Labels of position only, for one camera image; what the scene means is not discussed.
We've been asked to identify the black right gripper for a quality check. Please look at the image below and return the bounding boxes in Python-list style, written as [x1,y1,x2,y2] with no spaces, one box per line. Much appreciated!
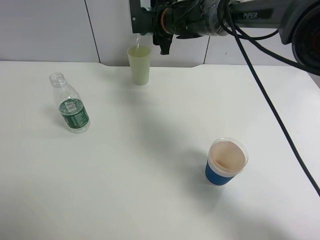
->
[152,0,207,55]

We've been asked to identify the clear bottle green label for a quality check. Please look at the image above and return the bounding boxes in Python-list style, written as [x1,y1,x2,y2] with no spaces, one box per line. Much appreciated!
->
[49,72,91,134]

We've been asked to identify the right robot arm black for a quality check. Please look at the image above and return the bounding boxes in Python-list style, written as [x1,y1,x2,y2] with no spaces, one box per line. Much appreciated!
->
[152,0,320,75]

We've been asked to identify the pale yellow plastic cup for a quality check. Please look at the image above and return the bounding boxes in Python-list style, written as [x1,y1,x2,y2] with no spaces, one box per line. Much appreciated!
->
[127,45,152,86]

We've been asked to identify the blue sleeve paper cup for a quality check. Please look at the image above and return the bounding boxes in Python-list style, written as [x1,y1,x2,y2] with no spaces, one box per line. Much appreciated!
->
[205,137,249,186]

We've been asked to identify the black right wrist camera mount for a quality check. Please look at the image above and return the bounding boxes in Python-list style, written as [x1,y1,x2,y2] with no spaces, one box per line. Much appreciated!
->
[128,0,157,36]

